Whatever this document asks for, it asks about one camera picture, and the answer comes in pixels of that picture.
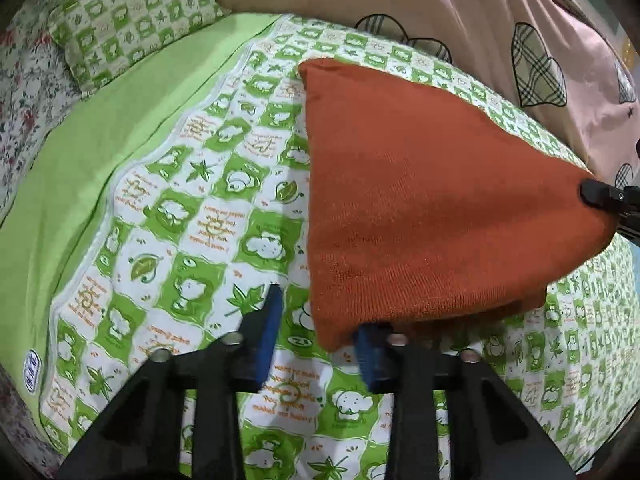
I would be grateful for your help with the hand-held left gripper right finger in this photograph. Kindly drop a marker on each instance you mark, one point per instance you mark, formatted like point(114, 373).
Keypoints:
point(372, 360)

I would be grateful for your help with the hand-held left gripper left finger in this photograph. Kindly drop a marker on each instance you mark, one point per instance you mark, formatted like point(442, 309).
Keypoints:
point(267, 340)

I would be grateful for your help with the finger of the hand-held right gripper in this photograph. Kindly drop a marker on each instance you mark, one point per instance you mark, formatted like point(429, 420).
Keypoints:
point(605, 195)
point(631, 227)

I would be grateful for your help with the orange knit sweater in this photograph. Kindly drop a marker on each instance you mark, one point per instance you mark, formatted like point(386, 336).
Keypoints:
point(425, 200)

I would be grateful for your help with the green printed checked blanket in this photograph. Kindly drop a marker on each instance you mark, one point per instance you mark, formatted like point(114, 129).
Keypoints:
point(200, 240)

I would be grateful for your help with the pink quilt with plaid hearts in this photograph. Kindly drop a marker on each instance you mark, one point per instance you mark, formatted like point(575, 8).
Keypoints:
point(450, 5)

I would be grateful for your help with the plain green bed sheet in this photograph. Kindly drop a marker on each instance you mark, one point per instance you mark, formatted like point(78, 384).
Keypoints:
point(100, 150)

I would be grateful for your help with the green checked pillow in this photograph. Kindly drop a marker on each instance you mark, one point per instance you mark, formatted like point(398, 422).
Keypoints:
point(135, 25)

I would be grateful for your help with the floral quilt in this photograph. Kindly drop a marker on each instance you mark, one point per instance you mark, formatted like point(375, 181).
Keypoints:
point(25, 95)

